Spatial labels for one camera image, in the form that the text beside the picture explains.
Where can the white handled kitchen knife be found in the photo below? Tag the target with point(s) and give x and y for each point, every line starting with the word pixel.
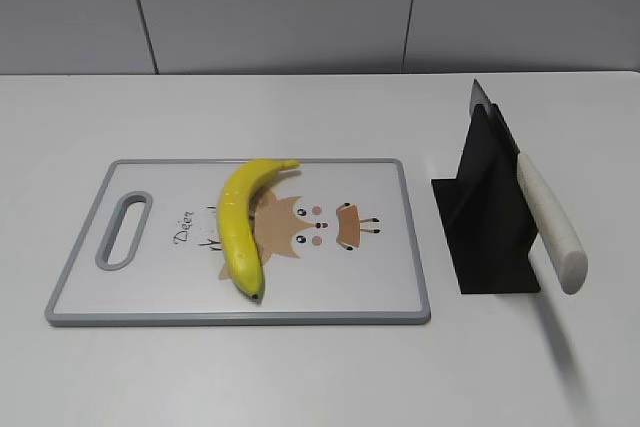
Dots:
pixel 559 236

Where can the black knife stand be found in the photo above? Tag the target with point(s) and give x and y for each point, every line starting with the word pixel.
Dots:
pixel 488 226

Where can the yellow plastic banana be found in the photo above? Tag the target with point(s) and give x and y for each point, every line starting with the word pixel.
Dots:
pixel 241 254

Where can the grey rimmed deer cutting board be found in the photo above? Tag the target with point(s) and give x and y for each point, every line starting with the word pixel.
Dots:
pixel 336 235

